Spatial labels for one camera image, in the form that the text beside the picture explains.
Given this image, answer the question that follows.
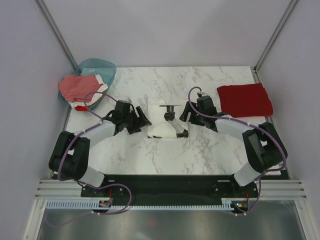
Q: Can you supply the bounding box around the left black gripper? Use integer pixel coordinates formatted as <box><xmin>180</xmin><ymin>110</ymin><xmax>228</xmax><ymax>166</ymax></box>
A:
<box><xmin>123</xmin><ymin>106</ymin><xmax>152</xmax><ymax>135</ymax></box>

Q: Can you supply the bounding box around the white t shirt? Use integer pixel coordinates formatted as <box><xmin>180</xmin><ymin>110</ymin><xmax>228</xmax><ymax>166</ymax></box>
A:
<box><xmin>147</xmin><ymin>98</ymin><xmax>190</xmax><ymax>139</ymax></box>

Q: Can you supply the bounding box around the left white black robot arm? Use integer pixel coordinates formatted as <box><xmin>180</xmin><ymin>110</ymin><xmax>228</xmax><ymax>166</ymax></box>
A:
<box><xmin>48</xmin><ymin>100</ymin><xmax>152</xmax><ymax>197</ymax></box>

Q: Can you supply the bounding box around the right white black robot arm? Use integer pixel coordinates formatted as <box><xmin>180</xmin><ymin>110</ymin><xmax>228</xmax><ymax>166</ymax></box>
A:
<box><xmin>179</xmin><ymin>95</ymin><xmax>288</xmax><ymax>197</ymax></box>

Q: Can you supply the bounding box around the folded red t shirt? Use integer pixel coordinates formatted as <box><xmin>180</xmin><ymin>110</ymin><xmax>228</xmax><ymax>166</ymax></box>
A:
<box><xmin>217</xmin><ymin>83</ymin><xmax>274</xmax><ymax>118</ymax></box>

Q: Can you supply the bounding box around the teal plastic basket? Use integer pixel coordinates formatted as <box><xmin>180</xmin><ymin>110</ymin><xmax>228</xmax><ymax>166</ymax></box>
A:
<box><xmin>58</xmin><ymin>58</ymin><xmax>117</xmax><ymax>109</ymax></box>

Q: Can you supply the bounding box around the white shirt red trim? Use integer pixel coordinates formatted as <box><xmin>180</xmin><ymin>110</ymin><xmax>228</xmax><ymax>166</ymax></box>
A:
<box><xmin>68</xmin><ymin>74</ymin><xmax>109</xmax><ymax>112</ymax></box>

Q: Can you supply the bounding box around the pink t shirt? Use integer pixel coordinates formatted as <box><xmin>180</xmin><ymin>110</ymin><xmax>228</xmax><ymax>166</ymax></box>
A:
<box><xmin>58</xmin><ymin>74</ymin><xmax>104</xmax><ymax>103</ymax></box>

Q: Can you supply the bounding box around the aluminium extrusion crossbar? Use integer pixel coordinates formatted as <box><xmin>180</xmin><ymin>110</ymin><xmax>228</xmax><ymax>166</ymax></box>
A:
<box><xmin>35</xmin><ymin>179</ymin><xmax>307</xmax><ymax>201</ymax></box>

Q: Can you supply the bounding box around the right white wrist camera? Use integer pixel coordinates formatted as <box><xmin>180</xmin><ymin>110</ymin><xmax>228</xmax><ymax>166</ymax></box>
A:
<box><xmin>197</xmin><ymin>91</ymin><xmax>209</xmax><ymax>98</ymax></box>

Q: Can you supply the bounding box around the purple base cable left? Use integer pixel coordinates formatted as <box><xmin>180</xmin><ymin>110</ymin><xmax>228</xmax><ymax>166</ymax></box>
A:
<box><xmin>91</xmin><ymin>183</ymin><xmax>133</xmax><ymax>216</ymax></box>

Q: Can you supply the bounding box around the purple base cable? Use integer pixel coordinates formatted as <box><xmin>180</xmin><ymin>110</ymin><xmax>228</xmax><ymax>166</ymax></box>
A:
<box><xmin>231</xmin><ymin>179</ymin><xmax>263</xmax><ymax>217</ymax></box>
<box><xmin>91</xmin><ymin>183</ymin><xmax>133</xmax><ymax>216</ymax></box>

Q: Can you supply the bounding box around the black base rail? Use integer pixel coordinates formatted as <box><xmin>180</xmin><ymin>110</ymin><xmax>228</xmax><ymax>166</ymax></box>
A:
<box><xmin>81</xmin><ymin>174</ymin><xmax>258</xmax><ymax>205</ymax></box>

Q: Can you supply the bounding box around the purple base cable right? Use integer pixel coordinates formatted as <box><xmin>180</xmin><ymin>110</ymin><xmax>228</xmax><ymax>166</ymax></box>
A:
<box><xmin>231</xmin><ymin>179</ymin><xmax>263</xmax><ymax>217</ymax></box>

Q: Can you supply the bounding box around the white slotted cable duct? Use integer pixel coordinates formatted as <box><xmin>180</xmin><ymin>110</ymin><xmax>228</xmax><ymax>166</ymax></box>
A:
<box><xmin>45</xmin><ymin>198</ymin><xmax>234</xmax><ymax>211</ymax></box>

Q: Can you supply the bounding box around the right aluminium frame post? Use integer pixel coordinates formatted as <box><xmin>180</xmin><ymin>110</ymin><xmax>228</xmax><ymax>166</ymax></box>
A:
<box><xmin>251</xmin><ymin>0</ymin><xmax>300</xmax><ymax>74</ymax></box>

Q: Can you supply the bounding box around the aluminium frame post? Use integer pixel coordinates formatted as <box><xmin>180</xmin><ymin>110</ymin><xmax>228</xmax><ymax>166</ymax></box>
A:
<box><xmin>35</xmin><ymin>0</ymin><xmax>78</xmax><ymax>69</ymax></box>
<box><xmin>251</xmin><ymin>0</ymin><xmax>300</xmax><ymax>74</ymax></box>

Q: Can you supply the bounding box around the left aluminium frame post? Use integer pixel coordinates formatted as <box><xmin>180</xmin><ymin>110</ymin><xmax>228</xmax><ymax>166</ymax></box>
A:
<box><xmin>35</xmin><ymin>0</ymin><xmax>78</xmax><ymax>69</ymax></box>

